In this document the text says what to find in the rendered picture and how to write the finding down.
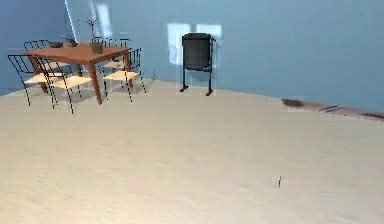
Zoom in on black garbage can on stilts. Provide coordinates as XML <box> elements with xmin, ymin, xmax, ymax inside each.
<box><xmin>179</xmin><ymin>32</ymin><xmax>217</xmax><ymax>97</ymax></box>

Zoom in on bare twig plant in pot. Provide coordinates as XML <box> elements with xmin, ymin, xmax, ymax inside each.
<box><xmin>83</xmin><ymin>17</ymin><xmax>104</xmax><ymax>55</ymax></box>

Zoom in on brown wooden dining table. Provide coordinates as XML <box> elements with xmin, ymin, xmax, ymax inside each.
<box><xmin>25</xmin><ymin>44</ymin><xmax>133</xmax><ymax>106</ymax></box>

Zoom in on black wire chair pale seat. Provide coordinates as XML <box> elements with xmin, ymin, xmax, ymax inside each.
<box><xmin>37</xmin><ymin>58</ymin><xmax>93</xmax><ymax>115</ymax></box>
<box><xmin>7</xmin><ymin>54</ymin><xmax>65</xmax><ymax>108</ymax></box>
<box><xmin>99</xmin><ymin>37</ymin><xmax>132</xmax><ymax>72</ymax></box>
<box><xmin>23</xmin><ymin>39</ymin><xmax>70</xmax><ymax>70</ymax></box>
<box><xmin>102</xmin><ymin>47</ymin><xmax>148</xmax><ymax>104</ymax></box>

